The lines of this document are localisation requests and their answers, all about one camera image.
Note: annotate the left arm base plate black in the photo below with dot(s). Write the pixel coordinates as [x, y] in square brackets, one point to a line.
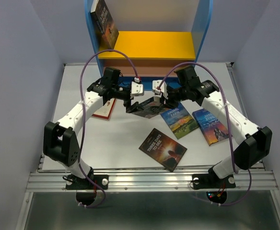
[75, 183]

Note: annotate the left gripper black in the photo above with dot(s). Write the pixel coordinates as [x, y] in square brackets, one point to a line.
[127, 104]

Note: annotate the blue yellow wooden bookshelf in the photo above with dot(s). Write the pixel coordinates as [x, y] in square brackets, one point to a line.
[154, 35]

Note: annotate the Three Days to See book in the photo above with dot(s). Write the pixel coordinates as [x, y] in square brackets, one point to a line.
[163, 149]

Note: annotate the red white cover book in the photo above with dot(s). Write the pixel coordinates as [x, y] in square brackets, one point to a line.
[105, 111]

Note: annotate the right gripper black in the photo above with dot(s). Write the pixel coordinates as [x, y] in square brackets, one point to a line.
[169, 102]

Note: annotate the floral cover book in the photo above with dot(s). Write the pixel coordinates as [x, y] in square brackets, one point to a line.
[145, 109]

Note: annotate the Animal Farm book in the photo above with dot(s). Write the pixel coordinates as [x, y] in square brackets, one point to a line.
[180, 121]

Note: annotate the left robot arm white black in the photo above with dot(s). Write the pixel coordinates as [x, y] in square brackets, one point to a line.
[60, 138]

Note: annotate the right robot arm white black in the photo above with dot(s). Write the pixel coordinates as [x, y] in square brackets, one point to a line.
[253, 141]

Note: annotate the aluminium mounting rail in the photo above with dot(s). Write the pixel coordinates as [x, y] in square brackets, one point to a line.
[152, 180]

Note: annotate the A Tale of Two Cities book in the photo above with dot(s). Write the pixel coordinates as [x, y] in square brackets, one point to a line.
[104, 24]

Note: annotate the Jane Eyre book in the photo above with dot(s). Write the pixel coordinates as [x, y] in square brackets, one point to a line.
[212, 129]

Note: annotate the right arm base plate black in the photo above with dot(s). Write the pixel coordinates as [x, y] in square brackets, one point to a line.
[208, 181]

